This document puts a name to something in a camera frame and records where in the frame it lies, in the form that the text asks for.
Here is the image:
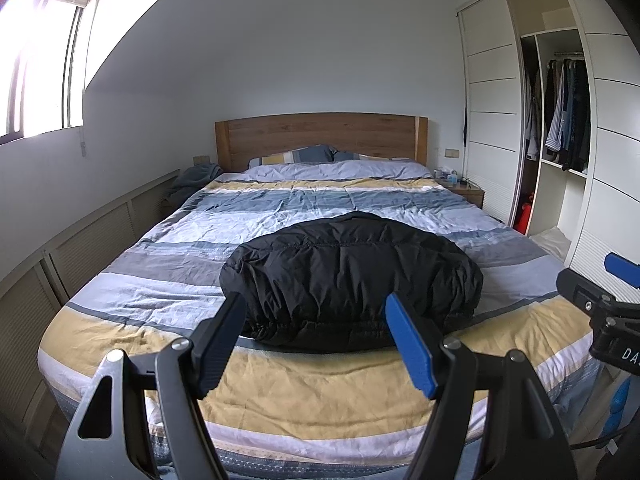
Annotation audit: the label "white folded cloth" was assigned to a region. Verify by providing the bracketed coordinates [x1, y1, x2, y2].
[527, 226, 572, 262]

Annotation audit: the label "red item in wardrobe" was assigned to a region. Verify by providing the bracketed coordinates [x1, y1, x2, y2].
[513, 199, 534, 235]

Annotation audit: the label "white wardrobe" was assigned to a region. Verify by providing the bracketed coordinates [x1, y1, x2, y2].
[456, 0, 640, 307]

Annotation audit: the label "wooden nightstand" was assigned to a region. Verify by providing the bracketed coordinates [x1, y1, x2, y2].
[434, 177, 486, 210]

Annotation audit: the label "person's right hand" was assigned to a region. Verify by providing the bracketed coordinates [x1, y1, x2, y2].
[597, 377, 633, 443]

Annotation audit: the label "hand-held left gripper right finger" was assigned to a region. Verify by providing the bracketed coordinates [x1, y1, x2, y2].
[384, 292, 576, 480]

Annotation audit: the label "wooden bed headboard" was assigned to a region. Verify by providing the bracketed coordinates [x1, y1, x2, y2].
[215, 112, 429, 174]

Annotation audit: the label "bed with striped duvet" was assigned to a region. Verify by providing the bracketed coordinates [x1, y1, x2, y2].
[37, 160, 602, 480]

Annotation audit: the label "black cable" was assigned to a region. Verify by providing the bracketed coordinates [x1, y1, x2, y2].
[566, 432, 617, 453]

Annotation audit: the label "beige louvred wall cabinet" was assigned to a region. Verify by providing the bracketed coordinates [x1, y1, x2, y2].
[0, 169, 182, 461]

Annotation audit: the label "hanging dark clothes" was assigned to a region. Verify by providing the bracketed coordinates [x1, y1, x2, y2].
[544, 57, 592, 174]

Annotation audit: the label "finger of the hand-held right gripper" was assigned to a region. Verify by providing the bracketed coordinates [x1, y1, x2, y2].
[604, 252, 640, 288]
[556, 268, 608, 317]

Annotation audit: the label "hanging light clothes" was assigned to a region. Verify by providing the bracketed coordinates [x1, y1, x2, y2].
[523, 70, 544, 162]

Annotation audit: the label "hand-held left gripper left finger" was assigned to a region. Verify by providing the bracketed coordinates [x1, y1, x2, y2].
[54, 291, 247, 480]

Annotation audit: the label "window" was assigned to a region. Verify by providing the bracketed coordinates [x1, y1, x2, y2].
[0, 0, 97, 147]

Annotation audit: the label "grey-blue crumpled blanket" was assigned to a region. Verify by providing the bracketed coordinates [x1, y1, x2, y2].
[164, 162, 224, 207]

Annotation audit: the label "black puffer jacket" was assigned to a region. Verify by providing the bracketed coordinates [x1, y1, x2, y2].
[220, 211, 484, 356]

